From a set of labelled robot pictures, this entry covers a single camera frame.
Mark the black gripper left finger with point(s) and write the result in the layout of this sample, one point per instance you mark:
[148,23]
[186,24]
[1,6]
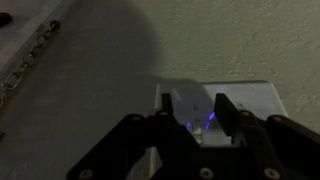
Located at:
[133,146]

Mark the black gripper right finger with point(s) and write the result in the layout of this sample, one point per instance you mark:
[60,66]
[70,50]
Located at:
[266,143]

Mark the white light switch toggle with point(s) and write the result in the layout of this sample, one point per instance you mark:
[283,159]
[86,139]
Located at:
[197,129]

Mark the dark door knob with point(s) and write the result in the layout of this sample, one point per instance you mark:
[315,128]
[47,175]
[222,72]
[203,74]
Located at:
[4,20]

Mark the white double switch plate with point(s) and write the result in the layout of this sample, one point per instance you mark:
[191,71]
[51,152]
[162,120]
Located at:
[260,96]

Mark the white door frame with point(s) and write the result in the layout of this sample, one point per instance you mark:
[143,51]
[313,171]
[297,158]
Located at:
[23,36]

